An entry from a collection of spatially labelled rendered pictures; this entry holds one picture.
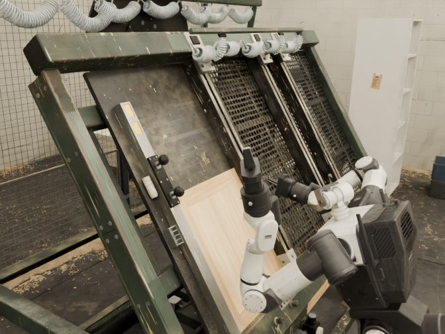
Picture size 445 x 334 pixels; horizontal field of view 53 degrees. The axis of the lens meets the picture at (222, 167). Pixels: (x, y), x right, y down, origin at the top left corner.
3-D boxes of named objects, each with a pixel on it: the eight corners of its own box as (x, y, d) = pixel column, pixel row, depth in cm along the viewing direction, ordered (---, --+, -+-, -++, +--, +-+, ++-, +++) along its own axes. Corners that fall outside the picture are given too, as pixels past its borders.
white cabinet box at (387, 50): (387, 198, 535) (412, 18, 472) (340, 188, 564) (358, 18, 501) (398, 184, 584) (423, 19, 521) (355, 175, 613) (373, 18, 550)
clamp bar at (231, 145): (284, 283, 197) (330, 272, 183) (168, 44, 200) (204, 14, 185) (293, 274, 205) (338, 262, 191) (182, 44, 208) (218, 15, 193)
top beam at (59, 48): (34, 77, 143) (49, 61, 136) (20, 49, 143) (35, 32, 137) (308, 50, 318) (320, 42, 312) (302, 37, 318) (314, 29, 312)
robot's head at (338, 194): (357, 205, 155) (350, 181, 154) (336, 216, 151) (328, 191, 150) (346, 205, 161) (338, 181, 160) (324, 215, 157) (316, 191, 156)
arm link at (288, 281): (267, 303, 156) (316, 268, 147) (261, 326, 144) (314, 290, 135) (244, 279, 155) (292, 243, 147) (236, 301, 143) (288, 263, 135)
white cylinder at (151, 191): (140, 179, 159) (149, 199, 159) (144, 177, 157) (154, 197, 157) (146, 177, 161) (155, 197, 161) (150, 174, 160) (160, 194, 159)
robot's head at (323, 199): (348, 201, 153) (340, 180, 153) (329, 210, 150) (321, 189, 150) (338, 203, 159) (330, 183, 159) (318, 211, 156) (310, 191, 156)
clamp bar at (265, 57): (330, 236, 242) (369, 224, 228) (234, 41, 245) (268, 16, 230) (336, 230, 250) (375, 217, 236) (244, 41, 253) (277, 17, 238)
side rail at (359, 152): (365, 194, 313) (379, 189, 306) (296, 54, 315) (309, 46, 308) (369, 191, 319) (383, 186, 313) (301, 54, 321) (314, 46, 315)
